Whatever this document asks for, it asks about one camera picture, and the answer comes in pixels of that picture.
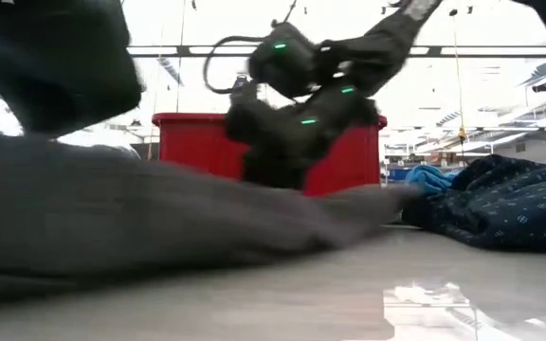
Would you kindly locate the bright blue garment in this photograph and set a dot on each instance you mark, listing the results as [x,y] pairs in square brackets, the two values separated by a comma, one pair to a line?
[429,179]

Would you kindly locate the dark grey garment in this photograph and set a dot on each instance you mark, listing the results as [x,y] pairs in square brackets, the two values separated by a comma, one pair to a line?
[135,213]

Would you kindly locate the navy dotted shirt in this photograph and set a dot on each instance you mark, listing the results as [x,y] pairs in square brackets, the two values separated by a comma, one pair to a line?
[500,208]

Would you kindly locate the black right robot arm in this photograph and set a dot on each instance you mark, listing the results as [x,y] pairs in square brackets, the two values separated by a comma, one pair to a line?
[377,42]

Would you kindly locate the red plastic bin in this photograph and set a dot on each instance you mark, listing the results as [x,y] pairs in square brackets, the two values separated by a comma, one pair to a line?
[192,142]

